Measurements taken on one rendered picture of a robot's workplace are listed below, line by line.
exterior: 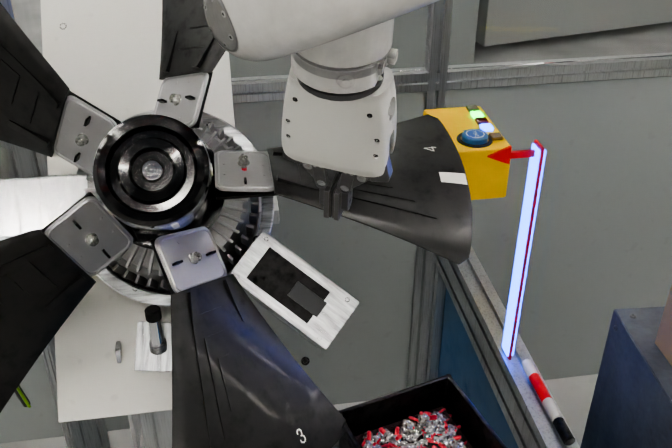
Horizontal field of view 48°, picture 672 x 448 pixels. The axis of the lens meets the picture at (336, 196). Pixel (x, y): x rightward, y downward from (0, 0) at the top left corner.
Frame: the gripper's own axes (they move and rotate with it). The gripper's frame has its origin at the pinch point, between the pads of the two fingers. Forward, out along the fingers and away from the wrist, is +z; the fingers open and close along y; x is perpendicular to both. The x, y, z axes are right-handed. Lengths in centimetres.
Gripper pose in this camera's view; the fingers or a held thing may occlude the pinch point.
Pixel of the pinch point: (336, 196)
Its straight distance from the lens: 75.7
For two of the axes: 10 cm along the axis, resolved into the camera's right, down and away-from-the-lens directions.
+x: -3.0, 6.8, -6.7
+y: -9.5, -2.3, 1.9
